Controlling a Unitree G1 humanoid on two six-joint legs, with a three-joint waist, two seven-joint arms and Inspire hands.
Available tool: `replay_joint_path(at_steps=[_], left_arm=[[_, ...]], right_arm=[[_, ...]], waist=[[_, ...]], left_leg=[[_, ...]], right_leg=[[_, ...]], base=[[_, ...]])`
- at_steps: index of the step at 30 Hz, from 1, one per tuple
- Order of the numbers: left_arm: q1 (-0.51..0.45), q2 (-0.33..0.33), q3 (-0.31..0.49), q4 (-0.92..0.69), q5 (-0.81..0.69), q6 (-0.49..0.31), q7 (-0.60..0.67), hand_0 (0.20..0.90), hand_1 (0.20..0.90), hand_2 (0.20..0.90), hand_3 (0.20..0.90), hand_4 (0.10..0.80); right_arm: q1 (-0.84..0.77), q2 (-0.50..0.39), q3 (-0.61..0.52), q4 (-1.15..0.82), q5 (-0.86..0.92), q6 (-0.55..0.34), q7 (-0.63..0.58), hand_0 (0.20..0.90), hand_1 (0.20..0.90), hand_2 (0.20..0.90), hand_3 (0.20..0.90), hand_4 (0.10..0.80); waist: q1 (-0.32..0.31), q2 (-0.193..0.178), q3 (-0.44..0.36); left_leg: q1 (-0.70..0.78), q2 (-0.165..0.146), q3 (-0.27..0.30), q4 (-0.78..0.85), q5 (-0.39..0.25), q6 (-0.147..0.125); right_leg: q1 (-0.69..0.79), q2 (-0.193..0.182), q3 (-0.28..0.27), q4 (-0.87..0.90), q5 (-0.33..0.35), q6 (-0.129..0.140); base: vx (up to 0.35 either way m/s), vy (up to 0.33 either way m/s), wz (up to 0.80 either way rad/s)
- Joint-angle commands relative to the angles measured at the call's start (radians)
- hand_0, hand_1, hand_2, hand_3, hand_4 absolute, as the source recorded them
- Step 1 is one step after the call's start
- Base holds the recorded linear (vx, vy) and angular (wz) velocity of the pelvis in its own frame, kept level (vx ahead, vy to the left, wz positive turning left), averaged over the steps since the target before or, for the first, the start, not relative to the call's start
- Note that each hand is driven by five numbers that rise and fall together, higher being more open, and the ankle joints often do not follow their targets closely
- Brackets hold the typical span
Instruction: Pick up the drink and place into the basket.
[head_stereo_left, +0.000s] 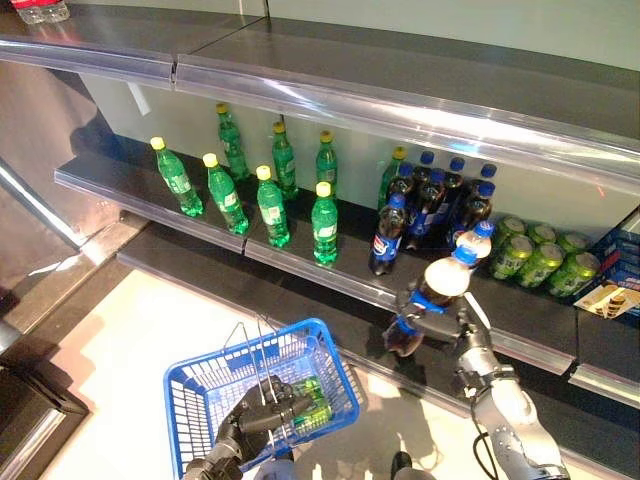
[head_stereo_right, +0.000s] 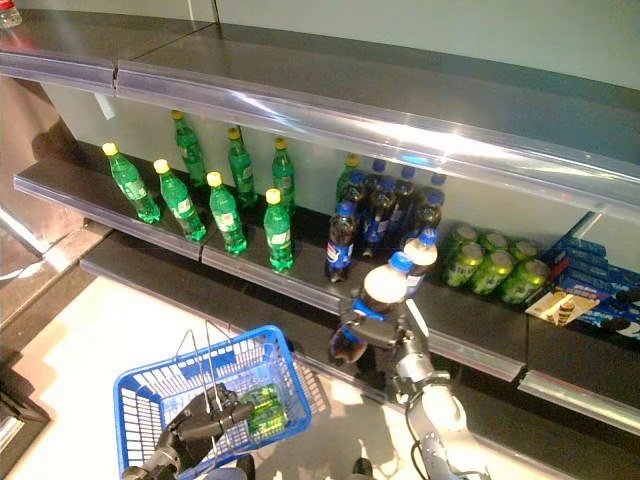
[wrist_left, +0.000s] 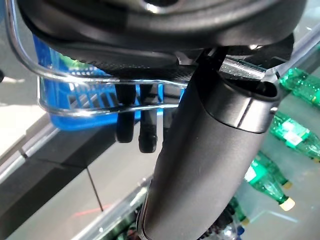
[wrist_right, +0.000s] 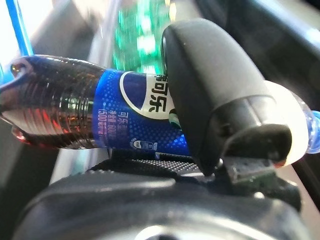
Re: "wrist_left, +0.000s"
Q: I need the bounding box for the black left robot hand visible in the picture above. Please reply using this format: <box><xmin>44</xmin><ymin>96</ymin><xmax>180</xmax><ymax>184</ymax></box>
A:
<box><xmin>17</xmin><ymin>0</ymin><xmax>307</xmax><ymax>240</ymax></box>

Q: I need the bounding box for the metal wire basket handle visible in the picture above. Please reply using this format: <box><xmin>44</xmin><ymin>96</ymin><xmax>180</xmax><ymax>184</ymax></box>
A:
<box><xmin>6</xmin><ymin>0</ymin><xmax>190</xmax><ymax>87</ymax></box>
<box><xmin>36</xmin><ymin>76</ymin><xmax>181</xmax><ymax>117</ymax></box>

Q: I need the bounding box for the cola bottle blue label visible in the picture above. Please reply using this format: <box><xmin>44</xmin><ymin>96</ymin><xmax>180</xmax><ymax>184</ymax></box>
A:
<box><xmin>217</xmin><ymin>211</ymin><xmax>247</xmax><ymax>240</ymax></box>

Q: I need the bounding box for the blue plastic shopping basket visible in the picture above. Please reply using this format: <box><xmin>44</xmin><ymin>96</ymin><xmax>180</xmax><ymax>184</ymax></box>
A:
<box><xmin>32</xmin><ymin>34</ymin><xmax>186</xmax><ymax>132</ymax></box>

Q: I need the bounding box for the green soda bottle yellow cap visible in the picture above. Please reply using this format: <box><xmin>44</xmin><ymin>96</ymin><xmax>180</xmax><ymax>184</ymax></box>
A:
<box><xmin>229</xmin><ymin>197</ymin><xmax>251</xmax><ymax>226</ymax></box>
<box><xmin>254</xmin><ymin>149</ymin><xmax>293</xmax><ymax>190</ymax></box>
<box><xmin>278</xmin><ymin>67</ymin><xmax>320</xmax><ymax>111</ymax></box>
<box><xmin>269</xmin><ymin>111</ymin><xmax>320</xmax><ymax>161</ymax></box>
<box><xmin>243</xmin><ymin>159</ymin><xmax>296</xmax><ymax>211</ymax></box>

